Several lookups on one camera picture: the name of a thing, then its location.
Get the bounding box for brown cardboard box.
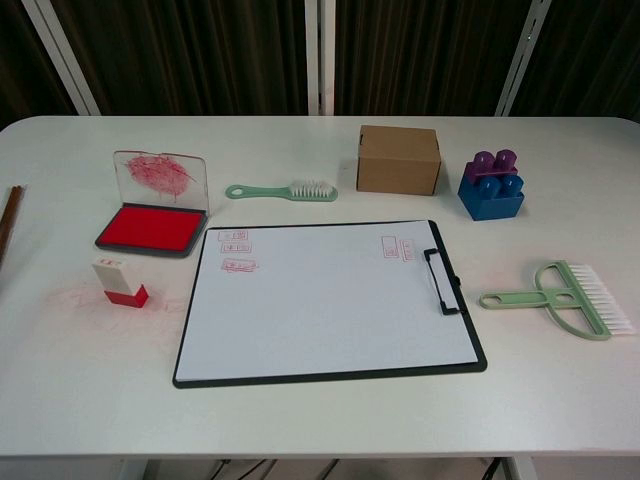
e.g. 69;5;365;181
355;124;443;196

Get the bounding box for wrapped brown chopsticks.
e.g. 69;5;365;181
0;184;29;266

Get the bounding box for white and red stamp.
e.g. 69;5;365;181
91;256;151;308

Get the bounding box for white metal frame post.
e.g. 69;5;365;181
19;0;102;117
494;0;554;117
304;0;336;117

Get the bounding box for white paper sheet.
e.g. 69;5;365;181
176;220;480;386

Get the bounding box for purple toy block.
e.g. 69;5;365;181
464;148;519;186

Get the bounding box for narrow green handled brush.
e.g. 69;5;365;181
224;179;339;204

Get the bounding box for dark brown curtain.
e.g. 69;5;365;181
0;0;640;130

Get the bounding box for black clipboard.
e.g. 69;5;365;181
172;218;489;392

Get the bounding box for wide green comb brush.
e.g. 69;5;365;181
478;259;636;342

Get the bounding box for blue toy block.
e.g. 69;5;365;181
457;173;526;222

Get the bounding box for red ink pad clear lid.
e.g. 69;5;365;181
94;150;209;259

